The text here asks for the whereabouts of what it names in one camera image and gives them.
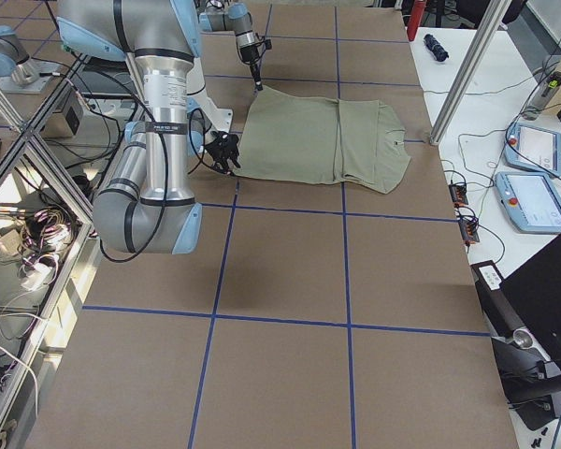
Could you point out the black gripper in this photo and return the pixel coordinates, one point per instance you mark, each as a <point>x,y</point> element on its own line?
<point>222,151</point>
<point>249,55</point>

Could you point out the green long-sleeve shirt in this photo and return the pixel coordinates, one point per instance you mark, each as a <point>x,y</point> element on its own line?
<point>318,140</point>

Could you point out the grey arm base joint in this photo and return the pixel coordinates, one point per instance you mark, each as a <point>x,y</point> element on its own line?
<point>15,61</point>

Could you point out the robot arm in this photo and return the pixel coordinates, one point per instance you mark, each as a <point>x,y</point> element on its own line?
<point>148,205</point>
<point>236,18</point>

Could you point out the red cylinder bottle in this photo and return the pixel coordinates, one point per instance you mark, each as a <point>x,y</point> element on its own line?
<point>415,18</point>

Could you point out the dark folded umbrella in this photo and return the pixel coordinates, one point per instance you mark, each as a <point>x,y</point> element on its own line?
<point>435,48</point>

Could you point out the upper orange connector box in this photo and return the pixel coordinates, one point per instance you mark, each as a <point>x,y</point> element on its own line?
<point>458,193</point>

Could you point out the orange connector box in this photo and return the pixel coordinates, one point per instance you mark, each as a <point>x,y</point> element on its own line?
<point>469,229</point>
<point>458,193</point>

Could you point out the lower orange connector box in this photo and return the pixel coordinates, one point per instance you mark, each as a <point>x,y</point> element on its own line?
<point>469,229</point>

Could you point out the upper blue teach pendant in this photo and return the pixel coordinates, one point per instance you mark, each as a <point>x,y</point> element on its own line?
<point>533,148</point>

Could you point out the blue teach pendant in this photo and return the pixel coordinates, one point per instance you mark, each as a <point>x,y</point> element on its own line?
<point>531,201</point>
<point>533,148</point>

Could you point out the lower blue teach pendant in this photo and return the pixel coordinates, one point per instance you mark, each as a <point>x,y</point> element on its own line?
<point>531,201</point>

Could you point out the black laptop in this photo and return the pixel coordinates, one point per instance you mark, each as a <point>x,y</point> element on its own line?
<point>525,307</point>

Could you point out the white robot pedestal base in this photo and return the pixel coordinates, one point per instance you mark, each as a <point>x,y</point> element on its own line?
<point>197,95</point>

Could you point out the aluminium frame post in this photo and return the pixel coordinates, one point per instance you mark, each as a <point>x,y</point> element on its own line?
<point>494,13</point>

